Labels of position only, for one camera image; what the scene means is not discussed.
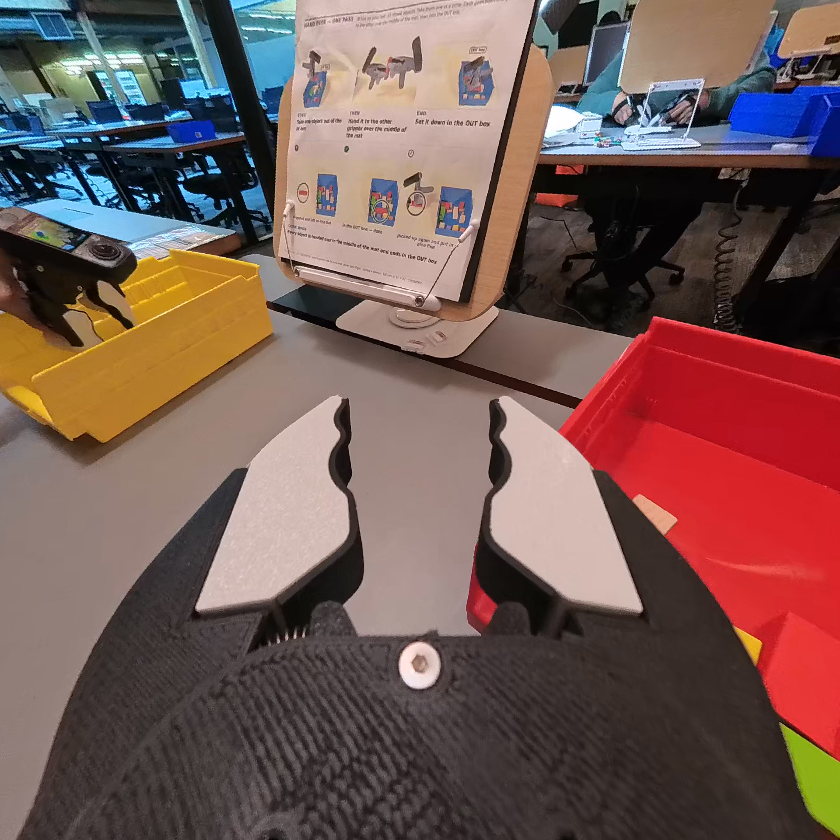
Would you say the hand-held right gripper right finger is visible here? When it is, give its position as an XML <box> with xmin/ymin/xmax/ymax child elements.
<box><xmin>476</xmin><ymin>395</ymin><xmax>644</xmax><ymax>641</ymax></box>

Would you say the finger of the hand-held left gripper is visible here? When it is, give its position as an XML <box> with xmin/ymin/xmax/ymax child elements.
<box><xmin>49</xmin><ymin>303</ymin><xmax>104</xmax><ymax>349</ymax></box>
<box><xmin>82</xmin><ymin>281</ymin><xmax>137</xmax><ymax>330</ymax></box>

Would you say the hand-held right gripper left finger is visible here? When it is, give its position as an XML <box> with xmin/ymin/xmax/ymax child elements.
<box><xmin>196</xmin><ymin>395</ymin><xmax>364</xmax><ymax>619</ymax></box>

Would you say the yellow plastic bin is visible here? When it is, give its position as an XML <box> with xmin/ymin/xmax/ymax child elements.
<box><xmin>0</xmin><ymin>248</ymin><xmax>274</xmax><ymax>443</ymax></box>

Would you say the person's left hand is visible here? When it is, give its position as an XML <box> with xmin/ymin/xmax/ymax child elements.
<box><xmin>0</xmin><ymin>252</ymin><xmax>72</xmax><ymax>350</ymax></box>

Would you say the clear plastic bag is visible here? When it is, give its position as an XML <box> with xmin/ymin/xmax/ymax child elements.
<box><xmin>123</xmin><ymin>222</ymin><xmax>232</xmax><ymax>258</ymax></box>

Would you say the tan wooden block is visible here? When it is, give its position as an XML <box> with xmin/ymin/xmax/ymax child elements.
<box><xmin>632</xmin><ymin>495</ymin><xmax>678</xmax><ymax>536</ymax></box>

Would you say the long dark desk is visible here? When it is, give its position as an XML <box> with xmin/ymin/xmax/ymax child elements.
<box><xmin>51</xmin><ymin>128</ymin><xmax>258</xmax><ymax>245</ymax></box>

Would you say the grey table mat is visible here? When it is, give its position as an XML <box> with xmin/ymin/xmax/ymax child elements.
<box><xmin>0</xmin><ymin>308</ymin><xmax>580</xmax><ymax>840</ymax></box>

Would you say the red plastic bin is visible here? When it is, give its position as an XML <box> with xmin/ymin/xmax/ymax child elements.
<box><xmin>467</xmin><ymin>317</ymin><xmax>840</xmax><ymax>762</ymax></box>

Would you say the black pillar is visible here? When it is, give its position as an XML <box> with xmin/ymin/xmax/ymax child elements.
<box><xmin>199</xmin><ymin>0</ymin><xmax>277</xmax><ymax>247</ymax></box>

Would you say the black office chair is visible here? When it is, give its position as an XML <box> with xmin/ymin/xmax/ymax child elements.
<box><xmin>562</xmin><ymin>220</ymin><xmax>687</xmax><ymax>312</ymax></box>

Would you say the red block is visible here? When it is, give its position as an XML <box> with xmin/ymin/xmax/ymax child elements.
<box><xmin>761</xmin><ymin>612</ymin><xmax>840</xmax><ymax>760</ymax></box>

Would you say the instruction sheet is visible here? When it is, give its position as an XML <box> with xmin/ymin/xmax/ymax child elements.
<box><xmin>277</xmin><ymin>0</ymin><xmax>540</xmax><ymax>303</ymax></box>

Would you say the green block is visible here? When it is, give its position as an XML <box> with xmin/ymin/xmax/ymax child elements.
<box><xmin>780</xmin><ymin>724</ymin><xmax>840</xmax><ymax>840</ymax></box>

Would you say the grey desk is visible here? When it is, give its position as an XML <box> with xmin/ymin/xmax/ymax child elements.
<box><xmin>537</xmin><ymin>123</ymin><xmax>840</xmax><ymax>173</ymax></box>

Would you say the computer monitor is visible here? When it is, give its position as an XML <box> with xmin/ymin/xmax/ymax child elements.
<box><xmin>583</xmin><ymin>21</ymin><xmax>632</xmax><ymax>88</ymax></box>

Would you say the large wooden document stand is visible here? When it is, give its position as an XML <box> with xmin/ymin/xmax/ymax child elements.
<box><xmin>617</xmin><ymin>0</ymin><xmax>777</xmax><ymax>97</ymax></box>

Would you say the small wooden document stand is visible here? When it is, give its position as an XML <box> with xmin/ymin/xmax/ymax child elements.
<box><xmin>777</xmin><ymin>5</ymin><xmax>840</xmax><ymax>61</ymax></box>

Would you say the coiled black cable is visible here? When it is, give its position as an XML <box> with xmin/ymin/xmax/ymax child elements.
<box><xmin>711</xmin><ymin>182</ymin><xmax>747</xmax><ymax>332</ymax></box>

